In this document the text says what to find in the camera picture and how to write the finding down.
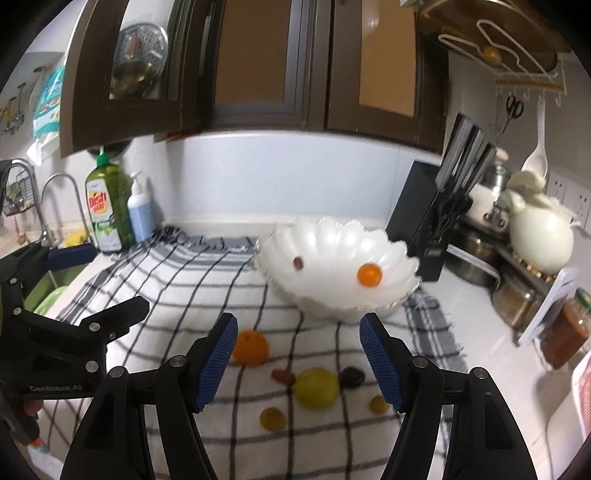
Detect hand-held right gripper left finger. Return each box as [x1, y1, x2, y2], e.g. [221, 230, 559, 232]
[60, 313, 239, 480]

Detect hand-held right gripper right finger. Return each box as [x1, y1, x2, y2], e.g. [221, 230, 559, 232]
[359, 312, 539, 480]

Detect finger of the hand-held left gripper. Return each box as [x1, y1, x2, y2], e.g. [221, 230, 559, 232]
[0, 243, 99, 296]
[18, 295, 151, 365]

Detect dark purple plum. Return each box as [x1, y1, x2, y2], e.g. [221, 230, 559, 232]
[339, 366, 366, 390]

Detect orange mandarin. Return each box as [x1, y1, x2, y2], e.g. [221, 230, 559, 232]
[232, 329, 269, 367]

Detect small brown-yellow fruit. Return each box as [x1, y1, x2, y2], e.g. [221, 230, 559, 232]
[259, 407, 286, 431]

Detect white scalloped bowl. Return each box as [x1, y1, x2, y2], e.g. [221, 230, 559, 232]
[253, 216, 421, 324]

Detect steel kitchen faucet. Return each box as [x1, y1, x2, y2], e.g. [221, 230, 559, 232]
[41, 172, 90, 247]

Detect green plastic basin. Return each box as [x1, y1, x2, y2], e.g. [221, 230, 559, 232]
[23, 270, 70, 315]

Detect green dish soap bottle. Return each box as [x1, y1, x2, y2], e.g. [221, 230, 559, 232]
[85, 147, 136, 254]

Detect yellow-green round fruit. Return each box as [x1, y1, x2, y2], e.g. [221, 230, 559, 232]
[294, 367, 341, 411]

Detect blue pump bottle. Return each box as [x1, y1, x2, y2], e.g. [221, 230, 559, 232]
[127, 172, 156, 243]

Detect small orange kumquat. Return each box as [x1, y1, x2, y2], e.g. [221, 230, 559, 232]
[357, 262, 384, 288]

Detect brown cabinet door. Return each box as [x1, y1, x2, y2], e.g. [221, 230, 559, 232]
[325, 0, 451, 155]
[203, 0, 333, 134]
[60, 0, 213, 158]

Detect steel pot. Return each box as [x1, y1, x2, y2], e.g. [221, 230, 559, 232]
[492, 272, 555, 330]
[445, 226, 504, 287]

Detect blue white plastic packet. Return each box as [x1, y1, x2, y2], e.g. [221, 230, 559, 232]
[25, 65, 65, 164]

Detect black knife block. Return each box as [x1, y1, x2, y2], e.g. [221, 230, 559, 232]
[385, 160, 462, 282]

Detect black kitchen shears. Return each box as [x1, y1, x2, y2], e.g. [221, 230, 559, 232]
[429, 191, 472, 241]

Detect white plastic tray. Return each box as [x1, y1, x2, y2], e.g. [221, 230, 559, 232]
[517, 268, 580, 347]

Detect red sauce jar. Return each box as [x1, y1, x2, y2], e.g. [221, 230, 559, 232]
[540, 288, 591, 370]

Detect white cooker pot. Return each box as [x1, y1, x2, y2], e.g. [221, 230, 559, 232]
[464, 180, 509, 227]

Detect white round ceramic pot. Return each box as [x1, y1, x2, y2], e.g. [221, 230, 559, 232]
[508, 203, 575, 273]

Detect metal steamer plate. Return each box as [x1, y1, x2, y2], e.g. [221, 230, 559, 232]
[111, 23, 169, 97]

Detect white hanging spoon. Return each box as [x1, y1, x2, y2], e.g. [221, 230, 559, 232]
[521, 99, 550, 181]

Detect black hanging scissors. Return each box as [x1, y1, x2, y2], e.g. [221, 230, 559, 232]
[501, 95, 525, 132]

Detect wire sink rack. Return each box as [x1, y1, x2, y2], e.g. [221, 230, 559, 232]
[0, 159, 38, 217]

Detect black-handled knife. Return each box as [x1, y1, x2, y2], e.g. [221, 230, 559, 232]
[466, 145, 497, 197]
[455, 131, 485, 190]
[436, 113, 476, 185]

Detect white wall outlet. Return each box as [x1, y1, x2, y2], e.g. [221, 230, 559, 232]
[547, 173, 591, 217]

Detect wooden hook rail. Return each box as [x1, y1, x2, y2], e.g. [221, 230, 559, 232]
[495, 78, 568, 94]

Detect golden wall shelf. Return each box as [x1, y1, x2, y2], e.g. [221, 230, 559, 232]
[418, 0, 573, 79]

